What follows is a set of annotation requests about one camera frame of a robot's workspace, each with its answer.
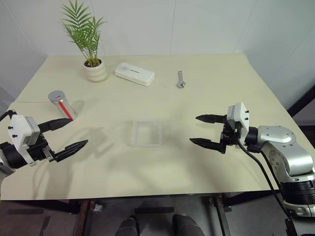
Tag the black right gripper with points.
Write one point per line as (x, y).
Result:
(230, 136)

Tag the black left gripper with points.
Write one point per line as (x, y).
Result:
(39, 148)

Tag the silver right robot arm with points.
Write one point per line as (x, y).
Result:
(278, 136)

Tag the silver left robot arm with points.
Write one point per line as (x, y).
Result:
(10, 154)

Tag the red and silver can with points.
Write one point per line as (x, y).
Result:
(69, 109)

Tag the grey tube cap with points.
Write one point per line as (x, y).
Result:
(57, 96)

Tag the clear plastic container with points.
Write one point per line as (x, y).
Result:
(147, 132)

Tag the silver adjustable wrench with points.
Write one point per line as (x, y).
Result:
(180, 79)

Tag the green palm in white pot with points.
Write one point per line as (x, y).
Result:
(94, 71)

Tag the white rectangular case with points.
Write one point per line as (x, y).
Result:
(134, 73)

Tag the black table crossbar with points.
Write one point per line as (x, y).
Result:
(153, 210)

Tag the dark rounded shape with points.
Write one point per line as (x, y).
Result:
(187, 226)
(128, 227)

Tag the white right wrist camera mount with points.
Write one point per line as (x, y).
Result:
(242, 113)

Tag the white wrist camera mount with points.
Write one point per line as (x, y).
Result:
(242, 113)
(18, 127)

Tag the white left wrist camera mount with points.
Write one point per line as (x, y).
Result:
(18, 127)

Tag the black metal frame bar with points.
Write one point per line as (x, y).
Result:
(301, 99)

